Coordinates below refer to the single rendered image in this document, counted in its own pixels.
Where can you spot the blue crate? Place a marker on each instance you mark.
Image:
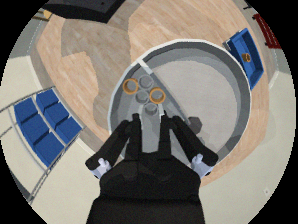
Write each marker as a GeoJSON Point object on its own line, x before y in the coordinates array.
{"type": "Point", "coordinates": [246, 44]}

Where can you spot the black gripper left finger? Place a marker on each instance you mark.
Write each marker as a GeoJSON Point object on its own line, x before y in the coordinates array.
{"type": "Point", "coordinates": [104, 159]}

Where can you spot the bronze bushing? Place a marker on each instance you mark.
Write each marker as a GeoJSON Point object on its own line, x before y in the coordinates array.
{"type": "Point", "coordinates": [126, 89]}
{"type": "Point", "coordinates": [246, 56]}
{"type": "Point", "coordinates": [157, 101]}

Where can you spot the grey metal bushing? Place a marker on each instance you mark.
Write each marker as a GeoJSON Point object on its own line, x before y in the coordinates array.
{"type": "Point", "coordinates": [141, 102]}
{"type": "Point", "coordinates": [141, 86]}
{"type": "Point", "coordinates": [151, 113]}

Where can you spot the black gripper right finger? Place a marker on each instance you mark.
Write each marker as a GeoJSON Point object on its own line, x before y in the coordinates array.
{"type": "Point", "coordinates": [202, 159]}

